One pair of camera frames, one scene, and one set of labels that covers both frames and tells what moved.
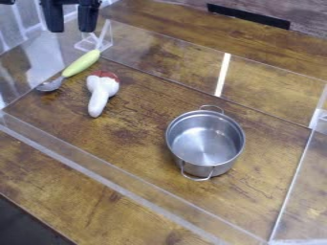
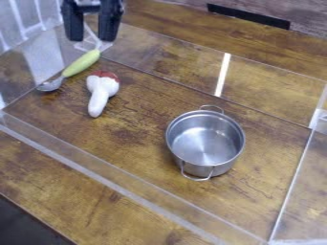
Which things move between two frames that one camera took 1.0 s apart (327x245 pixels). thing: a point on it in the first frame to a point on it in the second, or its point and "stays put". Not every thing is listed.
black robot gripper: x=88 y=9 to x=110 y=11
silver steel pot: x=204 y=139 stays put
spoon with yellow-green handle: x=55 y=83 stays put
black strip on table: x=252 y=16 stays put
